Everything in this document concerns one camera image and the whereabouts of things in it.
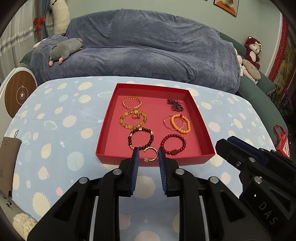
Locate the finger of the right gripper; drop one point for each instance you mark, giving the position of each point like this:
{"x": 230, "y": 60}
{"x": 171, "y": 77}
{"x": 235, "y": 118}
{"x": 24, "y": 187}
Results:
{"x": 240, "y": 162}
{"x": 242, "y": 148}

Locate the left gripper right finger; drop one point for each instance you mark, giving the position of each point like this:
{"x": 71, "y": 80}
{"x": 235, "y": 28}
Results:
{"x": 163, "y": 168}

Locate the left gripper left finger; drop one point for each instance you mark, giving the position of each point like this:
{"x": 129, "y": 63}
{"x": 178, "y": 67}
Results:
{"x": 134, "y": 169}

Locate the gold hoop earring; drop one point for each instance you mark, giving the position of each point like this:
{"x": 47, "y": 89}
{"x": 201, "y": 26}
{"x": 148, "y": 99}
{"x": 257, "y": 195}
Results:
{"x": 150, "y": 154}

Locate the rose gold thin bangle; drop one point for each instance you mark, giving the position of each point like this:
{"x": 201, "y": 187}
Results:
{"x": 167, "y": 123}

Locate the purple garnet bead strand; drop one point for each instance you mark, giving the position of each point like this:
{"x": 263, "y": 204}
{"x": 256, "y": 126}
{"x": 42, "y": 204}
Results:
{"x": 175, "y": 105}

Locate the gold cuff bangle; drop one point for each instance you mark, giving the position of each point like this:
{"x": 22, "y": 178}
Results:
{"x": 131, "y": 102}

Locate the red gift bag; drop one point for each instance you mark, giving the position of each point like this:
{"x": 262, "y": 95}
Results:
{"x": 282, "y": 145}

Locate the red cardboard box tray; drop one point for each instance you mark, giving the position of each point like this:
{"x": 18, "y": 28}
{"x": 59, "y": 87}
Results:
{"x": 112, "y": 146}

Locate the beige cookie plush toy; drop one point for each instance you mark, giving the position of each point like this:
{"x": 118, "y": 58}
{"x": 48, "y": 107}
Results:
{"x": 247, "y": 69}

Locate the light blue planet-print sheet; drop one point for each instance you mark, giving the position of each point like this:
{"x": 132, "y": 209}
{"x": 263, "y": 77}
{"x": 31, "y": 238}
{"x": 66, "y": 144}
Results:
{"x": 59, "y": 126}

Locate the red monkey plush toy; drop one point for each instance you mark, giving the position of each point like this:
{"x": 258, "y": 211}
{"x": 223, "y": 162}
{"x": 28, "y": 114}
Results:
{"x": 253, "y": 48}

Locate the blue-grey velvet blanket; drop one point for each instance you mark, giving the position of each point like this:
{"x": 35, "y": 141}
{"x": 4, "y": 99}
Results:
{"x": 137, "y": 43}

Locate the cream fluffy blanket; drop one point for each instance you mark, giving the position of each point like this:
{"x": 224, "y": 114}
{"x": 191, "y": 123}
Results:
{"x": 23, "y": 223}

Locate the grey mouse plush toy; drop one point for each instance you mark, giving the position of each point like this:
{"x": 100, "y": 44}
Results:
{"x": 61, "y": 51}

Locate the white round wood-top device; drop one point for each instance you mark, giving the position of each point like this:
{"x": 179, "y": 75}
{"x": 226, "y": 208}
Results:
{"x": 19, "y": 84}

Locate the white curtain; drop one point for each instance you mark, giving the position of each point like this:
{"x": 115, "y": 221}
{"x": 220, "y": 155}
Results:
{"x": 18, "y": 38}

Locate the white cow plush pillow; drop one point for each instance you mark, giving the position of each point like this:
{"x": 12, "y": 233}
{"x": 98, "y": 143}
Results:
{"x": 61, "y": 16}

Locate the red ribbon bow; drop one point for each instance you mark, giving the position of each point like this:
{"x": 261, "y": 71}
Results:
{"x": 38, "y": 23}

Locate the green sofa bed frame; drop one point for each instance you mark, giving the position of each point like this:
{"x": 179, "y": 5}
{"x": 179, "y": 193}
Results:
{"x": 259, "y": 96}

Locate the framed wall picture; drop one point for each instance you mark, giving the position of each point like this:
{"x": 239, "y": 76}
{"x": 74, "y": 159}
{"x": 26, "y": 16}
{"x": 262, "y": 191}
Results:
{"x": 231, "y": 6}

